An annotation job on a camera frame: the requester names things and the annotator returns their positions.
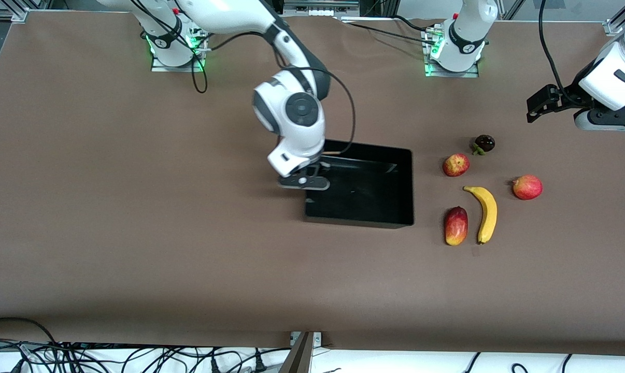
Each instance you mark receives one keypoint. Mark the dark grey metal post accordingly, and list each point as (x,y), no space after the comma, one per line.
(298,357)

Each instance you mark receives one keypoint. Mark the small red yellow apple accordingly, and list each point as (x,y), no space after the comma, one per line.
(456,165)

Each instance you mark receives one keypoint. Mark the black rectangular plastic box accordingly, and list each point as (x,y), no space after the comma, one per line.
(374,202)

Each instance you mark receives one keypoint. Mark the white power strip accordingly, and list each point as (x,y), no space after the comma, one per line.
(320,8)

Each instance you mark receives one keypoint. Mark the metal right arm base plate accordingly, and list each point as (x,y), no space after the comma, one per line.
(159,67)

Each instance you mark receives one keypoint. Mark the metal table edge bracket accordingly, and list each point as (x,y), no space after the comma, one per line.
(317,338)

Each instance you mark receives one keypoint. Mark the red apple on right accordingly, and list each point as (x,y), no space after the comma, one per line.
(527,187)

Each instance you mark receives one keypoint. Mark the red yellow mango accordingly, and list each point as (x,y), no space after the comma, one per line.
(456,226)

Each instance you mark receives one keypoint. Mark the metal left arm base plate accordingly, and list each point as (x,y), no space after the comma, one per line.
(468,74)

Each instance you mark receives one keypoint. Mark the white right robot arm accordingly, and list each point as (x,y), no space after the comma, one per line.
(297,109)

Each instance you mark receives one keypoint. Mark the brown table cover mat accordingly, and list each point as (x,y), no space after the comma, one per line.
(136,207)

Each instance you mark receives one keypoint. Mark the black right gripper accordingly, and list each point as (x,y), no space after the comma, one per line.
(310,171)

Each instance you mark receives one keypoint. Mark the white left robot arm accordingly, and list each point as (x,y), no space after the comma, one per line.
(468,31)

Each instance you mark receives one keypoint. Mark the aluminium frame profile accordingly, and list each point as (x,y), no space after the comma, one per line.
(621,23)
(1,13)

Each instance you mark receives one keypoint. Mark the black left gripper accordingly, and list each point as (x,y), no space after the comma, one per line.
(569,99)

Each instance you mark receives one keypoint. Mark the dark purple mangosteen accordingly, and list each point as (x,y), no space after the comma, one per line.
(484,143)

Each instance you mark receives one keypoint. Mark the yellow banana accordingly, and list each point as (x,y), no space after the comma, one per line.
(487,212)

